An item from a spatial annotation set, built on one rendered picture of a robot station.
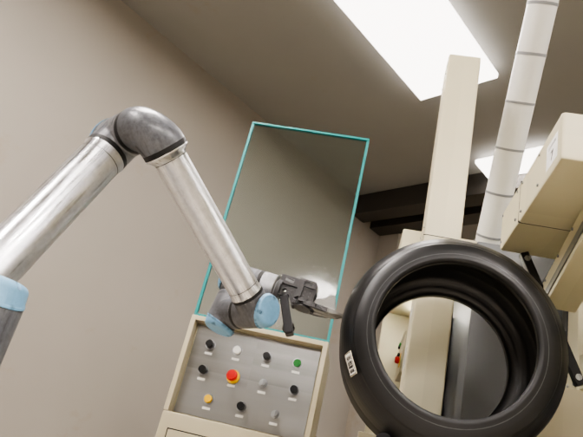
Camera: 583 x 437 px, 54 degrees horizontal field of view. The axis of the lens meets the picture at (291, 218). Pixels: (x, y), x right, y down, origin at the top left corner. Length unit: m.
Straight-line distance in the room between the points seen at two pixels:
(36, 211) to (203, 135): 3.48
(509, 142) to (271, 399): 1.46
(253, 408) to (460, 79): 1.53
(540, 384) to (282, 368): 1.03
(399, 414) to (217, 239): 0.63
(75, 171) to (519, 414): 1.21
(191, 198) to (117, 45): 3.17
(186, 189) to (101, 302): 2.69
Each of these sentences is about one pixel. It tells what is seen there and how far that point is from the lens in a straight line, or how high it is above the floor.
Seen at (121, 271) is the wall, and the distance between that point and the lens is 4.16.
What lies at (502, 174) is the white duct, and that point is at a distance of 2.67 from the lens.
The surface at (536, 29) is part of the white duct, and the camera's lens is 2.66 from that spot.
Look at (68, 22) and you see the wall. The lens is 4.40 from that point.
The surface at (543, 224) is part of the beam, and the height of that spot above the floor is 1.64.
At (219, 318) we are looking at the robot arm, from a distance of 1.65.
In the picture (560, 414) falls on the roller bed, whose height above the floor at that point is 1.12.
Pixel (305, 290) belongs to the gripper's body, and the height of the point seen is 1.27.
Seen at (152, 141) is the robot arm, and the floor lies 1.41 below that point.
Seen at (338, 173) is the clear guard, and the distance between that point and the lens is 2.56.
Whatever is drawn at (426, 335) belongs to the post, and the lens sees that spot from 1.99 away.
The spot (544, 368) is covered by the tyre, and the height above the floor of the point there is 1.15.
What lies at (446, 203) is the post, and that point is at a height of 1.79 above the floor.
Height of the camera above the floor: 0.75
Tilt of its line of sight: 24 degrees up
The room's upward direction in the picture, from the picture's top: 14 degrees clockwise
